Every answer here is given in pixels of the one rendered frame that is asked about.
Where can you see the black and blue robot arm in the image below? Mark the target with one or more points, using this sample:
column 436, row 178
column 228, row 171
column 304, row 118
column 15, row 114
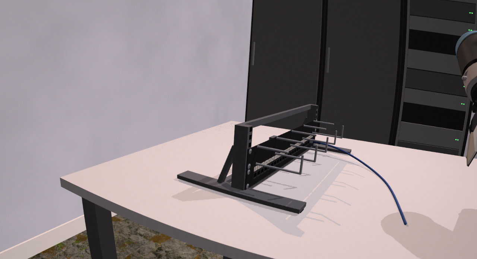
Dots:
column 466, row 55

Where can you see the black metal rack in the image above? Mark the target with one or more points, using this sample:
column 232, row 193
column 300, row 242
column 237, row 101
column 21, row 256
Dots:
column 253, row 165

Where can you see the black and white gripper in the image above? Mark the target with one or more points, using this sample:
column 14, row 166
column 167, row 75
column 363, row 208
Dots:
column 472, row 141

